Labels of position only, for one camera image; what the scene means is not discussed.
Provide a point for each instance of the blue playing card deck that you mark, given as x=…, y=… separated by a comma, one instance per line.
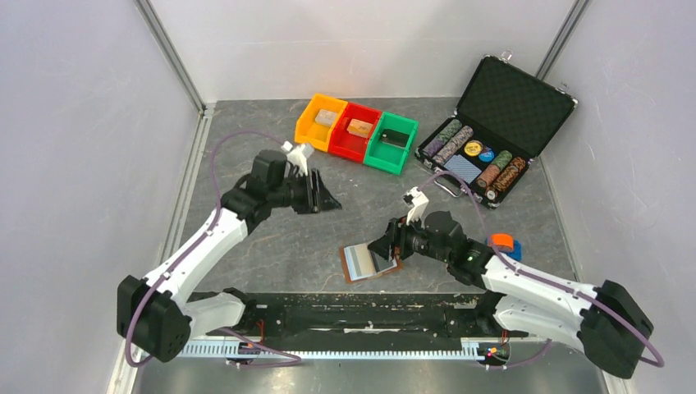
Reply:
x=463, y=168

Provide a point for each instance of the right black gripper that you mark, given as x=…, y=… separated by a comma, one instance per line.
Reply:
x=403, y=231

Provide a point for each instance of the green plastic bin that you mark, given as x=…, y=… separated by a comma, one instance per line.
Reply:
x=385, y=157

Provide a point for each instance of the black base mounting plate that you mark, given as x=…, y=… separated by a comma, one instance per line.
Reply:
x=367, y=321

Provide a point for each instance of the orange blue tape roll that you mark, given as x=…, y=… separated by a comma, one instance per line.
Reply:
x=506, y=244

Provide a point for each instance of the yellow plastic bin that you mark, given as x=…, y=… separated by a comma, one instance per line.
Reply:
x=308, y=131

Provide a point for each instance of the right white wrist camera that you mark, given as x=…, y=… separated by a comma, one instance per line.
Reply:
x=417, y=202

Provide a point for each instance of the black poker chip case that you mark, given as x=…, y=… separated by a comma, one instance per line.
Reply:
x=514, y=114

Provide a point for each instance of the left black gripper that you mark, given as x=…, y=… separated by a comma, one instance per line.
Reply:
x=317, y=199

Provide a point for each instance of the brown leather card holder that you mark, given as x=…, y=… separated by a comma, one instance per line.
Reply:
x=358, y=263

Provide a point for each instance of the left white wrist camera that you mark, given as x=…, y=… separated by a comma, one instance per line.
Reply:
x=298, y=155

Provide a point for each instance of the card stack in red bin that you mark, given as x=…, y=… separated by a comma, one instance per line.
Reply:
x=359, y=128

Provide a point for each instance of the yellow dealer button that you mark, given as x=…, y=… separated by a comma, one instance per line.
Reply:
x=473, y=148

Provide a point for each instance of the red plastic bin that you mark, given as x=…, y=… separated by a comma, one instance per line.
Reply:
x=350, y=137

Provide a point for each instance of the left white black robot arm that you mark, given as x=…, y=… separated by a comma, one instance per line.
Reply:
x=156, y=312

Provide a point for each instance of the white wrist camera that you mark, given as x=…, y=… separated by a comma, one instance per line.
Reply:
x=298, y=155
x=417, y=202

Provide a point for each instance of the card stack in yellow bin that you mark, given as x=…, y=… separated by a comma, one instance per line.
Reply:
x=325, y=117

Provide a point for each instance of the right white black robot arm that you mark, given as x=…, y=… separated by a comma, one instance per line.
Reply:
x=604, y=322

